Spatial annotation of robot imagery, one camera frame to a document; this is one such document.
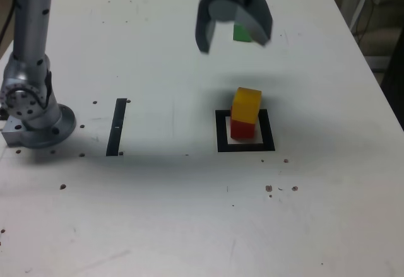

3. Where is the black tape strip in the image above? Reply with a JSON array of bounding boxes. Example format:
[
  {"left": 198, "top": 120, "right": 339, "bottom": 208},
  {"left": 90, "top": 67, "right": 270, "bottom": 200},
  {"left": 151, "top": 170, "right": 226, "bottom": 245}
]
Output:
[{"left": 105, "top": 98, "right": 128, "bottom": 157}]

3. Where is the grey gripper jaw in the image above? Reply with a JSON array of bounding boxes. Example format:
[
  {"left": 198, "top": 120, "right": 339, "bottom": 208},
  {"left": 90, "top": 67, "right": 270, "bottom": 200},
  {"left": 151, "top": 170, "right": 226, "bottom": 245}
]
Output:
[{"left": 208, "top": 0, "right": 274, "bottom": 47}]

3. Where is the black tape square outline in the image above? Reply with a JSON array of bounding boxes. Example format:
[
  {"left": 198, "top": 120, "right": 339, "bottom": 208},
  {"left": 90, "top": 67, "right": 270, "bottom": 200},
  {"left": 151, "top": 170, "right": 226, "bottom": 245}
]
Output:
[{"left": 215, "top": 109, "right": 276, "bottom": 153}]

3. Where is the red cube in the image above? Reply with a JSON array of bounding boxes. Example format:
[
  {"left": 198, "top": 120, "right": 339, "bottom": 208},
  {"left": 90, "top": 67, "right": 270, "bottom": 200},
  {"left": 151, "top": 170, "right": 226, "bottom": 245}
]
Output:
[{"left": 230, "top": 105, "right": 256, "bottom": 140}]

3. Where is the green cube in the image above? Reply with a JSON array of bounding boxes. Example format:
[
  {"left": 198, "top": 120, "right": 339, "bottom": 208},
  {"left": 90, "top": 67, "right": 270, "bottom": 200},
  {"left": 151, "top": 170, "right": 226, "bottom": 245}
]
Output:
[{"left": 232, "top": 23, "right": 253, "bottom": 42}]

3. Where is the yellow cube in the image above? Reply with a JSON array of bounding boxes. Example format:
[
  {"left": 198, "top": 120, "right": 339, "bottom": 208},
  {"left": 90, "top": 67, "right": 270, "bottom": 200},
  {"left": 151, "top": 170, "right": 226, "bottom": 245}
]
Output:
[{"left": 231, "top": 86, "right": 263, "bottom": 124}]

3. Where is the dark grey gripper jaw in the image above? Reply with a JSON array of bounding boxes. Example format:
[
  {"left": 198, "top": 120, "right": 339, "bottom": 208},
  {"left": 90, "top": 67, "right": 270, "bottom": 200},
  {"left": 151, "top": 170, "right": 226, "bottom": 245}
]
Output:
[{"left": 194, "top": 0, "right": 219, "bottom": 54}]

